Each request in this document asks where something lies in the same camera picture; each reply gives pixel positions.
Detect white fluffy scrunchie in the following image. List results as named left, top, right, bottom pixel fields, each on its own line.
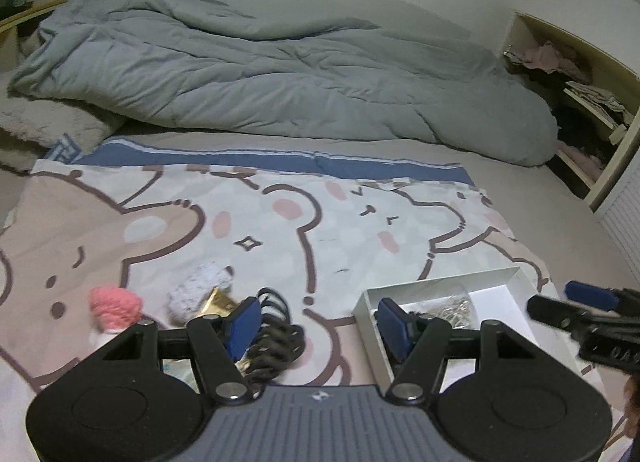
left=167, top=263, right=234, bottom=326

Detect wooden bed frame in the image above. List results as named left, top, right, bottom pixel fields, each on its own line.
left=0, top=0, right=69, bottom=70

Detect bag of gold jewelry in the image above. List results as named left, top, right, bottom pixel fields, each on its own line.
left=414, top=286, right=475, bottom=331

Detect cream wardrobe shelf unit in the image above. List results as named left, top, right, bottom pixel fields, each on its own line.
left=501, top=11, right=640, bottom=214

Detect black hair claw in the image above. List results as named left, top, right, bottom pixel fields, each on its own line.
left=239, top=287, right=307, bottom=385

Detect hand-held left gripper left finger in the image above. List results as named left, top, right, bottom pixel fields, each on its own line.
left=85, top=296, right=264, bottom=404

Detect grey duvet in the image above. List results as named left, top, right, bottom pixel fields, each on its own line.
left=9, top=0, right=559, bottom=168

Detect pink folded clothes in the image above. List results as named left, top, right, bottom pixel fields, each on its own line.
left=504, top=41, right=593, bottom=87

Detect beige fluffy blanket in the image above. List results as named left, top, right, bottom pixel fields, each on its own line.
left=0, top=91, right=127, bottom=174

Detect gold tissue packet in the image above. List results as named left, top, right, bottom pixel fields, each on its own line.
left=196, top=286, right=251, bottom=319

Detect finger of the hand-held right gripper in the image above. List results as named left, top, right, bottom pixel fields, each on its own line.
left=526, top=294, right=640, bottom=338
left=564, top=281, right=640, bottom=316

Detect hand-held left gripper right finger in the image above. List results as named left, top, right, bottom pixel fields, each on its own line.
left=377, top=297, right=556, bottom=406

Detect beige folded clothes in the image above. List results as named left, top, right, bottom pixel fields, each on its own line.
left=564, top=81, right=637, bottom=129

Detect cartoon bear print blanket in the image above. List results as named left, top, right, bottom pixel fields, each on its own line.
left=0, top=119, right=640, bottom=462

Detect cartoon bear printed blanket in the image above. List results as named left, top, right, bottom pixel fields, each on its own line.
left=0, top=136, right=608, bottom=443

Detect person's right hand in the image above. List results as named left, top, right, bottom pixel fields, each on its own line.
left=621, top=376, right=640, bottom=440

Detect white louvred door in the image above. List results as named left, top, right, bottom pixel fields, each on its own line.
left=597, top=169, right=640, bottom=285

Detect white cardboard box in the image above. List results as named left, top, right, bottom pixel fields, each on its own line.
left=352, top=266, right=597, bottom=389

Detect pink knitted hair accessory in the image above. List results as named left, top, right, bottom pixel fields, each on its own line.
left=88, top=285, right=144, bottom=347

